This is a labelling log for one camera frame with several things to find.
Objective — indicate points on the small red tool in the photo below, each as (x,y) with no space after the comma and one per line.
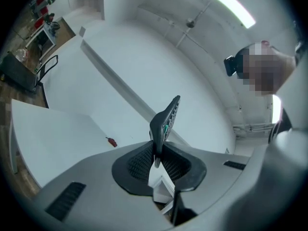
(111,141)

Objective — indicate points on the white box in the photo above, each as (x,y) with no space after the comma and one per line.
(161,191)

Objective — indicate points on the small ceiling light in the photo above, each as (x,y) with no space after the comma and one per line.
(276,108)

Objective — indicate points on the black head camera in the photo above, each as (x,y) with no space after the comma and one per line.
(230,65)

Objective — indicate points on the long ceiling light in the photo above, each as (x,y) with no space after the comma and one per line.
(231,3)

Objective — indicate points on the round ceiling fixture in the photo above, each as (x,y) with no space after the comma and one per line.
(190,23)

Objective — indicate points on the person's head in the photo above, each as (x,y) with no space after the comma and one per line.
(261,68)

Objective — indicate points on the red chair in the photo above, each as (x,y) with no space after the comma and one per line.
(40,0)
(44,10)
(38,23)

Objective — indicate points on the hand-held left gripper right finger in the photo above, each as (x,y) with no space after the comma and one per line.
(211,177)

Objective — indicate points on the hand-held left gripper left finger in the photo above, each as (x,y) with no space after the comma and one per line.
(101,196)

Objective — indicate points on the white side table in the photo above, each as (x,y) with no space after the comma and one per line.
(41,36)

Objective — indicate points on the clear plastic bag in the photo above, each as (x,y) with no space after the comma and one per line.
(22,55)

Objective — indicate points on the white desk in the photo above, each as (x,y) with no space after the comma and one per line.
(55,138)

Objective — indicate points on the black platform cart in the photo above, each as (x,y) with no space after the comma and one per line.
(16,73)

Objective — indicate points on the black calculator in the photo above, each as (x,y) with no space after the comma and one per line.
(166,126)

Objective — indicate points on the white ceiling conduit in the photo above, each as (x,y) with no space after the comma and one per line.
(190,40)

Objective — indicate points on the person's white sleeved left arm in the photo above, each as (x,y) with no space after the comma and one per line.
(284,167)

